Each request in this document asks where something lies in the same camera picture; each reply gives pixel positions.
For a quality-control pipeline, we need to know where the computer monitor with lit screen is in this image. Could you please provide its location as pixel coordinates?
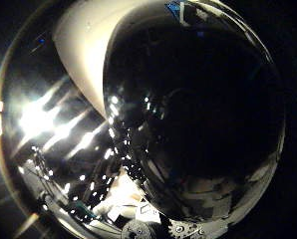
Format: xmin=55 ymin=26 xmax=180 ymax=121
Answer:
xmin=164 ymin=1 xmax=182 ymax=18

